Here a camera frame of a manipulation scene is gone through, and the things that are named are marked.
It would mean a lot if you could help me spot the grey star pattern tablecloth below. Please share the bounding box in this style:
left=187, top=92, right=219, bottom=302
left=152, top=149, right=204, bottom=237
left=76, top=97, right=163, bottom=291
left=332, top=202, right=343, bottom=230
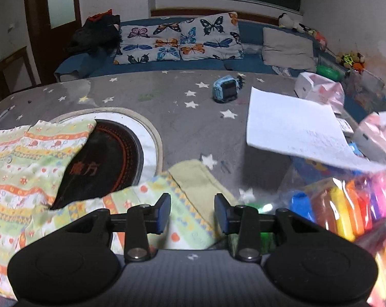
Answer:
left=0, top=69, right=360, bottom=307

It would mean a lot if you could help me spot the colourful modelling clay bag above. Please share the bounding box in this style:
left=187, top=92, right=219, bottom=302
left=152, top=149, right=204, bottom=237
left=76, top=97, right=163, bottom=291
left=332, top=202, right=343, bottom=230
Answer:
left=279, top=169, right=386, bottom=306

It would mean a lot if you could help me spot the brown door with glass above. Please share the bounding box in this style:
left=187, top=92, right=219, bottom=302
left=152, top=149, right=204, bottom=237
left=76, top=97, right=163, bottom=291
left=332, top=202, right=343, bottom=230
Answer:
left=24, top=0, right=81, bottom=85

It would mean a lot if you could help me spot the dark clothes pile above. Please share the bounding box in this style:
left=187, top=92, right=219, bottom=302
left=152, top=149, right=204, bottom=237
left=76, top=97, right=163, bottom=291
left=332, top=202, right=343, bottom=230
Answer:
left=73, top=9, right=121, bottom=56

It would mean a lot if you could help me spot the black round induction cooker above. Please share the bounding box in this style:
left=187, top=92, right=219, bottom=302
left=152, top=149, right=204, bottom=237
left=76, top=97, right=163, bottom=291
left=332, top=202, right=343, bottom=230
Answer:
left=51, top=119, right=144, bottom=210

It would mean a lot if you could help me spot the plush toys pile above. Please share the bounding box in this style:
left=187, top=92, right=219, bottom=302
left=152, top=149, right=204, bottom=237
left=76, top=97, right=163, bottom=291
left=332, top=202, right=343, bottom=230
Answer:
left=278, top=13, right=365, bottom=73

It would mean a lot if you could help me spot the colourful patterned baby garment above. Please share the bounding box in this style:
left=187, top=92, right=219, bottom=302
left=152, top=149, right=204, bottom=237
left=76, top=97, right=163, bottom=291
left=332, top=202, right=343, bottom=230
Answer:
left=0, top=118, right=233, bottom=299

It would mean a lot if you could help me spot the green round toy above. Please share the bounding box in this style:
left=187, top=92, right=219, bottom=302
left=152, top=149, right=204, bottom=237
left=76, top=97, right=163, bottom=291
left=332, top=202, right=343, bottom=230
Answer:
left=316, top=64, right=343, bottom=82

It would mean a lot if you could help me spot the pink white tissue box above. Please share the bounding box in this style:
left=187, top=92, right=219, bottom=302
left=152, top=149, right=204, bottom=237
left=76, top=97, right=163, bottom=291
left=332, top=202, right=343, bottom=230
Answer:
left=294, top=72, right=345, bottom=114

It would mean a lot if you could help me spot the white paper sheet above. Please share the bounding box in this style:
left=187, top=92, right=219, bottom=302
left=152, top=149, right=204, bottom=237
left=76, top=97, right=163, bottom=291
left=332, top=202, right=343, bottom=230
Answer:
left=246, top=87, right=386, bottom=173

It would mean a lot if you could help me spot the wooden side table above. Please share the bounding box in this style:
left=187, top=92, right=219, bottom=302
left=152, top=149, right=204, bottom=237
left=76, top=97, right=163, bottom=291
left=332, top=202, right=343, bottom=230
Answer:
left=0, top=46, right=37, bottom=101

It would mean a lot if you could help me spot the grey beige cushion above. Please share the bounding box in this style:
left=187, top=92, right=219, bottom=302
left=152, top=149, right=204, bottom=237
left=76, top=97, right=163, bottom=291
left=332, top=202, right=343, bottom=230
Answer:
left=261, top=27, right=316, bottom=72

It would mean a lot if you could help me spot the blue sofa mattress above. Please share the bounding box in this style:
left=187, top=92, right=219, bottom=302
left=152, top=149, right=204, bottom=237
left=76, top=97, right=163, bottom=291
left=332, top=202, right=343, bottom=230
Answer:
left=54, top=15, right=370, bottom=122

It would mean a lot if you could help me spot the butterfly print pillow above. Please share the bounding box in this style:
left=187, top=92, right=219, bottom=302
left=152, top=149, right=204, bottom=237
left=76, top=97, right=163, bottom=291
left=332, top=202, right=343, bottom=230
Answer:
left=113, top=23, right=181, bottom=64
left=179, top=12, right=244, bottom=61

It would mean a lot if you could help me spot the blue toy watch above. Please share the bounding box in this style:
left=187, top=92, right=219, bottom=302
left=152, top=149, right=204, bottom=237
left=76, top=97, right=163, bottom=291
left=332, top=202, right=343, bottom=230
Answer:
left=212, top=75, right=244, bottom=103

